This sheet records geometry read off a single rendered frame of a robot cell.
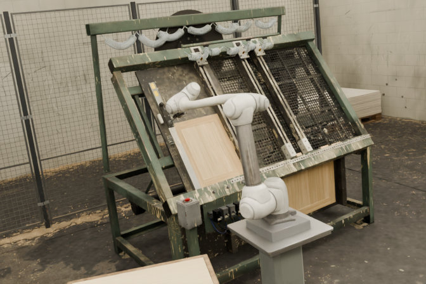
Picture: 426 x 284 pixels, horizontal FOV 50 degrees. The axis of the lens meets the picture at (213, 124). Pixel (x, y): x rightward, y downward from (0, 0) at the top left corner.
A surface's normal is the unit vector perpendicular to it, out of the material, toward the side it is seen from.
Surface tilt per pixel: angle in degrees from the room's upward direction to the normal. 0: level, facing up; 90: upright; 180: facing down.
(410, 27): 90
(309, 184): 90
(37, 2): 90
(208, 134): 54
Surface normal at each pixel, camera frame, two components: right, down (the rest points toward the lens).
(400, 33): -0.88, 0.19
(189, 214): 0.55, 0.11
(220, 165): 0.39, -0.48
